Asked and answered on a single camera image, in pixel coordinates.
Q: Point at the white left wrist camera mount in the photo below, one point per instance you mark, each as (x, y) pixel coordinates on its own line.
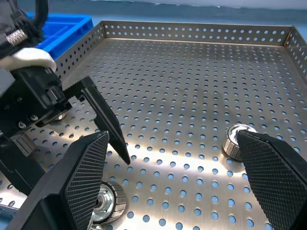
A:
(31, 57)

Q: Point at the blue plastic tray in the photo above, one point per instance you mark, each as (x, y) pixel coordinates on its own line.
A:
(69, 28)

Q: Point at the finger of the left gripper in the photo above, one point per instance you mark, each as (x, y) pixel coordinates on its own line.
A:
(21, 175)
(105, 119)

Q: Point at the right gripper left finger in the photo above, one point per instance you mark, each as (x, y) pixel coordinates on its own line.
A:
(72, 187)

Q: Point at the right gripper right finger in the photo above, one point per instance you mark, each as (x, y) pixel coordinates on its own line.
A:
(275, 182)

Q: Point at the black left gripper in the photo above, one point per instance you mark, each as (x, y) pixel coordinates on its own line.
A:
(28, 98)

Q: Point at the perforated steel tray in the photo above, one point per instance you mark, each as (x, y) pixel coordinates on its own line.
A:
(180, 83)

